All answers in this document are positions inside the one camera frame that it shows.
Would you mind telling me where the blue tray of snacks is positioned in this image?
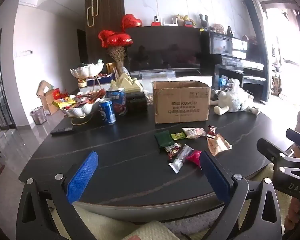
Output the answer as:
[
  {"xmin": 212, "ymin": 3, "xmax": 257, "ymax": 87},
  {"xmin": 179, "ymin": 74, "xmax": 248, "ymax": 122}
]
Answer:
[{"xmin": 86, "ymin": 73, "xmax": 115, "ymax": 86}]

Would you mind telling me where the dark bunny figure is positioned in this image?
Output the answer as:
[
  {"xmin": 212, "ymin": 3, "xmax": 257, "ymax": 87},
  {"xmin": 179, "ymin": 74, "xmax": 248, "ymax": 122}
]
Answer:
[{"xmin": 199, "ymin": 14, "xmax": 210, "ymax": 29}]

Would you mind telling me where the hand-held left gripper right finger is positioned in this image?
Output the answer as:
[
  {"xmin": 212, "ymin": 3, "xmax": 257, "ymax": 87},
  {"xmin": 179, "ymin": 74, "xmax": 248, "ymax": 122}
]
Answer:
[{"xmin": 197, "ymin": 151, "xmax": 283, "ymax": 240}]

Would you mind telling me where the white small rack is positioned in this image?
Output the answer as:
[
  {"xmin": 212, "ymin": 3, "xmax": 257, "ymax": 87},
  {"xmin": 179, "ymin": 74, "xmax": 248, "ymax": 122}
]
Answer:
[{"xmin": 163, "ymin": 16, "xmax": 178, "ymax": 27}]

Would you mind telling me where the silver snack packet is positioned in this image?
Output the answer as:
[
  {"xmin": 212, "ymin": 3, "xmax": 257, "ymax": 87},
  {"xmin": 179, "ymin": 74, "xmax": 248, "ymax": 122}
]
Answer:
[{"xmin": 168, "ymin": 145, "xmax": 193, "ymax": 174}]

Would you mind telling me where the red heart balloon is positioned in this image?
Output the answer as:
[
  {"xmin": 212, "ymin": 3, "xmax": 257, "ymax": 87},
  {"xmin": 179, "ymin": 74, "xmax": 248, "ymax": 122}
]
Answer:
[
  {"xmin": 107, "ymin": 33, "xmax": 134, "ymax": 47},
  {"xmin": 122, "ymin": 14, "xmax": 142, "ymax": 32},
  {"xmin": 98, "ymin": 30, "xmax": 115, "ymax": 48}
]

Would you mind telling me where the blue label snack canister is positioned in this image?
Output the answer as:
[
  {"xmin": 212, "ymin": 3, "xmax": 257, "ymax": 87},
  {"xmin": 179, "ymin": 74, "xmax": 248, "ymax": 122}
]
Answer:
[{"xmin": 106, "ymin": 87, "xmax": 127, "ymax": 116}]

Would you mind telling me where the white tv console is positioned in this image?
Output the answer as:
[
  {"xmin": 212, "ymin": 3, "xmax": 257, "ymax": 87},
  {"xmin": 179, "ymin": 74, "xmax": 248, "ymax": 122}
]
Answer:
[{"xmin": 79, "ymin": 69, "xmax": 213, "ymax": 93}]

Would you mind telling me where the blue soda can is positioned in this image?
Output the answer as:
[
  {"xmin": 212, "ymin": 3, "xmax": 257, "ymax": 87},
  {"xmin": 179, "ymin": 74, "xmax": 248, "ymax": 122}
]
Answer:
[{"xmin": 99, "ymin": 98, "xmax": 117, "ymax": 125}]

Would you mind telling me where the orange brown snack packet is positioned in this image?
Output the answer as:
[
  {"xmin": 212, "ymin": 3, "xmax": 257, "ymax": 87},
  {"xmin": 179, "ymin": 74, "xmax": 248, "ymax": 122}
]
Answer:
[{"xmin": 206, "ymin": 133, "xmax": 232, "ymax": 157}]

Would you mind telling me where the dried flower bouquet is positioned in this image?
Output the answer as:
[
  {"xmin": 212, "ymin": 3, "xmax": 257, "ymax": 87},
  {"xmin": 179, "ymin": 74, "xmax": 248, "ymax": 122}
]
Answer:
[{"xmin": 109, "ymin": 45, "xmax": 127, "ymax": 77}]

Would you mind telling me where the clear plastic waste bin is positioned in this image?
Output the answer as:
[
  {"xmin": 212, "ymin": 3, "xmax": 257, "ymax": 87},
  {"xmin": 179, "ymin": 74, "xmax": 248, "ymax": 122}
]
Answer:
[{"xmin": 30, "ymin": 106, "xmax": 47, "ymax": 125}]

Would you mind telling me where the gold toy figure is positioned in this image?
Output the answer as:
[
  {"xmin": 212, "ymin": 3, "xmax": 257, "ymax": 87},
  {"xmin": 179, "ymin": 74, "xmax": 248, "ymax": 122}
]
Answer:
[{"xmin": 176, "ymin": 14, "xmax": 191, "ymax": 27}]

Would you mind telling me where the white plush sheep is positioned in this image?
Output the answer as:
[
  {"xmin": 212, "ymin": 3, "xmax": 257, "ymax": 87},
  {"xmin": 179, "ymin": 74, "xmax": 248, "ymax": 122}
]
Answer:
[{"xmin": 210, "ymin": 89, "xmax": 260, "ymax": 115}]

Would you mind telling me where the dark blue curtain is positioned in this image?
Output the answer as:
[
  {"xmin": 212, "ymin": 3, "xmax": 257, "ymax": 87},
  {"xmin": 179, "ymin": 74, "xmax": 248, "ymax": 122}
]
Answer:
[{"xmin": 247, "ymin": 0, "xmax": 274, "ymax": 103}]

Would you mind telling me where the brown cardboard box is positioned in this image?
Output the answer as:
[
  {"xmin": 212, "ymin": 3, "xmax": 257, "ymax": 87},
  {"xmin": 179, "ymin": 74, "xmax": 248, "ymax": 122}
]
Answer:
[{"xmin": 152, "ymin": 81, "xmax": 212, "ymax": 124}]

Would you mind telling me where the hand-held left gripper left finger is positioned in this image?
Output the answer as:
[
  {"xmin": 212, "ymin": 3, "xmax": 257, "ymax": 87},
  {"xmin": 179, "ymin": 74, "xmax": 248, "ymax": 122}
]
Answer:
[{"xmin": 16, "ymin": 151, "xmax": 99, "ymax": 240}]

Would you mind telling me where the black upright piano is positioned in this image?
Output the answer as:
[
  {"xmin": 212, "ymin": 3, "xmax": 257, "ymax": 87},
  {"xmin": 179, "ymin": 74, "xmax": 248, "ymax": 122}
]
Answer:
[{"xmin": 201, "ymin": 31, "xmax": 267, "ymax": 100}]

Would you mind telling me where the cream cushion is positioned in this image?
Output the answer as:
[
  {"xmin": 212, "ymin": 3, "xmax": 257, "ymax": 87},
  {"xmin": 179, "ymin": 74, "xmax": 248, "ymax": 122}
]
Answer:
[{"xmin": 72, "ymin": 201, "xmax": 180, "ymax": 240}]

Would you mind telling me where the beige snack packet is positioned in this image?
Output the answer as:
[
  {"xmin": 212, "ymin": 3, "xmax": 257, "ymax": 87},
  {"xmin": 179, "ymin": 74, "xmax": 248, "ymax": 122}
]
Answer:
[{"xmin": 182, "ymin": 127, "xmax": 207, "ymax": 139}]

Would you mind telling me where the piano bench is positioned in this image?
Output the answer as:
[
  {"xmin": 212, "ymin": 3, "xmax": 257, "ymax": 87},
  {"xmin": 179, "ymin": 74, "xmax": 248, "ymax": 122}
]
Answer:
[{"xmin": 241, "ymin": 75, "xmax": 267, "ymax": 101}]

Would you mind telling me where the open cardboard box on floor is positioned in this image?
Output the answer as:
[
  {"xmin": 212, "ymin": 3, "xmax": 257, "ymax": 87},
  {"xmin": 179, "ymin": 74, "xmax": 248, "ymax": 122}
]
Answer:
[{"xmin": 36, "ymin": 80, "xmax": 61, "ymax": 116}]

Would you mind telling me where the yellow snack packet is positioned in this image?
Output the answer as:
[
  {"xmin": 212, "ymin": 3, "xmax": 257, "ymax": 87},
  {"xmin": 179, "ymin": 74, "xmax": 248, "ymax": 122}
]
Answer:
[{"xmin": 52, "ymin": 97, "xmax": 77, "ymax": 108}]

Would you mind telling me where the black remote control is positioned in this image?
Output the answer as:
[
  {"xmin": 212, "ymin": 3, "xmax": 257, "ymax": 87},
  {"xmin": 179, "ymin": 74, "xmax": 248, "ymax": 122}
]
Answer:
[{"xmin": 50, "ymin": 127, "xmax": 74, "ymax": 135}]

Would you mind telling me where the gold mountain-shaped tray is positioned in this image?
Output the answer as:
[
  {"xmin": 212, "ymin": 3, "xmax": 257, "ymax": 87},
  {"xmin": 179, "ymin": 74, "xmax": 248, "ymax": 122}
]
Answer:
[{"xmin": 111, "ymin": 72, "xmax": 143, "ymax": 93}]

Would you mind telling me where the dark green snack packet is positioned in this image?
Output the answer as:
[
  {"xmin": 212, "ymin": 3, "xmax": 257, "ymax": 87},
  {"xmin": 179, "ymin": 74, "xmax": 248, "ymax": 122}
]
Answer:
[{"xmin": 154, "ymin": 131, "xmax": 175, "ymax": 149}]

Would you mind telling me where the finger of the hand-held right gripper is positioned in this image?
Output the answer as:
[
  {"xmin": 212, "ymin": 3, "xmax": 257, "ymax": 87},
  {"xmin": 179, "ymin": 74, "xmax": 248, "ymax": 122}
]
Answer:
[
  {"xmin": 257, "ymin": 138, "xmax": 300, "ymax": 167},
  {"xmin": 286, "ymin": 129, "xmax": 300, "ymax": 152}
]

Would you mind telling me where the white two-tier shell bowl stand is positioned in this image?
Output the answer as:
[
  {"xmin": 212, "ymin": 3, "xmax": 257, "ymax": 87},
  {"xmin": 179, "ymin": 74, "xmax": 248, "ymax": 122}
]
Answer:
[{"xmin": 62, "ymin": 62, "xmax": 107, "ymax": 126}]

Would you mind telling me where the magenta snack packet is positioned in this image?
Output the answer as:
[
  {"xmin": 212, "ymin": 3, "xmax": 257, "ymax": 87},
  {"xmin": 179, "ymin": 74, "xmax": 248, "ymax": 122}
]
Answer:
[{"xmin": 185, "ymin": 149, "xmax": 202, "ymax": 167}]

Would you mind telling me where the large black television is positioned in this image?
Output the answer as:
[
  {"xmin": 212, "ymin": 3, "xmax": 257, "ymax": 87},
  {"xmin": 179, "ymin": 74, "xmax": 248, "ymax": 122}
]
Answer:
[{"xmin": 125, "ymin": 26, "xmax": 203, "ymax": 73}]

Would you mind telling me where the person's right hand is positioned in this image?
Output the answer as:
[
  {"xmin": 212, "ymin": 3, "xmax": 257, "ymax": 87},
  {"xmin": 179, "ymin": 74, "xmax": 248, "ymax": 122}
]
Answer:
[{"xmin": 284, "ymin": 197, "xmax": 300, "ymax": 231}]

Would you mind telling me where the black box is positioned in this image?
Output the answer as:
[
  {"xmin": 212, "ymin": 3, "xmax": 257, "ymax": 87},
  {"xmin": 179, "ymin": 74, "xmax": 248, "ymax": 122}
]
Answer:
[{"xmin": 126, "ymin": 91, "xmax": 148, "ymax": 113}]

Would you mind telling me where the brown and white snack packet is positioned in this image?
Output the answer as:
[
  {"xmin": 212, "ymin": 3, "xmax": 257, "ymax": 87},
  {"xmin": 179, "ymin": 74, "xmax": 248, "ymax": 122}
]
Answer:
[{"xmin": 164, "ymin": 143, "xmax": 182, "ymax": 160}]

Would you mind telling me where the gold cabinet handle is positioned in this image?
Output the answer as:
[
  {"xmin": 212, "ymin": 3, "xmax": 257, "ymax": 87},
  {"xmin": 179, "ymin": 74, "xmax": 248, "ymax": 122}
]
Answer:
[{"xmin": 87, "ymin": 0, "xmax": 98, "ymax": 27}]

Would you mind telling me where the white bowl of snacks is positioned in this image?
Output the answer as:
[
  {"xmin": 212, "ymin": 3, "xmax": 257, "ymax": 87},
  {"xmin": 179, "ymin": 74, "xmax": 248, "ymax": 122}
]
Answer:
[{"xmin": 52, "ymin": 89, "xmax": 107, "ymax": 110}]

